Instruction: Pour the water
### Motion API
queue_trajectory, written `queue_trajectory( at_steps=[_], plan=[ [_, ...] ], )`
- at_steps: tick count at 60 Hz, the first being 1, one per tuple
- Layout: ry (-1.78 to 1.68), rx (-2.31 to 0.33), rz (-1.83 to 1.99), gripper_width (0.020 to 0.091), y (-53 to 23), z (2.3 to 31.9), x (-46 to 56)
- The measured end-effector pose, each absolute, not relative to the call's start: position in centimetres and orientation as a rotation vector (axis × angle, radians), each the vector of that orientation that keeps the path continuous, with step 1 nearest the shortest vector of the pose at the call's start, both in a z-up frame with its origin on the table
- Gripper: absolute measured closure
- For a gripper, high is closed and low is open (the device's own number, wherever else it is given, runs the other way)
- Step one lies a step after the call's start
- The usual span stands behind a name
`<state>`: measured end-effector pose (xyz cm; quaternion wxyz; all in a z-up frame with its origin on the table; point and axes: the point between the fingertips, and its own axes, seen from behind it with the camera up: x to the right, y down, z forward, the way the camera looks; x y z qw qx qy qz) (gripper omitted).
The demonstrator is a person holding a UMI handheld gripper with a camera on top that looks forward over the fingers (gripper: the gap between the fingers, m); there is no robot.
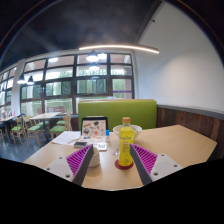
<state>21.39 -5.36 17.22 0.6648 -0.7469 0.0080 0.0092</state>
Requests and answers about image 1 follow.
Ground green upholstered bench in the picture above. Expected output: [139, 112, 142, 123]
[77, 98, 158, 132]

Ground white paper sheets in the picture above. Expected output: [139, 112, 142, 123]
[51, 130, 82, 147]

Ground large dark-framed window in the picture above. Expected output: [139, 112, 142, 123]
[0, 53, 135, 118]

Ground group of green-seated wooden chairs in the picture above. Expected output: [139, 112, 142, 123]
[0, 113, 74, 146]

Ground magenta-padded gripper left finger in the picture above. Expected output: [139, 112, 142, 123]
[44, 143, 95, 187]

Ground group of pendant lamps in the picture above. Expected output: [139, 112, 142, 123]
[16, 49, 109, 86]

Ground small white box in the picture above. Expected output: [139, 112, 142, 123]
[95, 142, 108, 152]

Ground long curved ceiling light strip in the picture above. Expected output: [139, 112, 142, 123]
[78, 44, 160, 55]

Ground flat round red coaster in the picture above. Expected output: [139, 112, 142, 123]
[114, 158, 135, 171]

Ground yellow drink bottle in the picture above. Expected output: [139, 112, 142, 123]
[118, 116, 136, 168]

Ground sticker-covered laptop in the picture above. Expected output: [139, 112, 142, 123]
[80, 116, 109, 140]

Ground white bowl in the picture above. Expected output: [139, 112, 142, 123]
[112, 124, 143, 141]

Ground dark phone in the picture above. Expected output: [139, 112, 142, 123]
[73, 141, 88, 149]

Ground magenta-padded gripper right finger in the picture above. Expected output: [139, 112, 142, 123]
[129, 143, 184, 186]

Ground wooden dining table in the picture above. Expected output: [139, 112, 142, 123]
[29, 112, 63, 133]

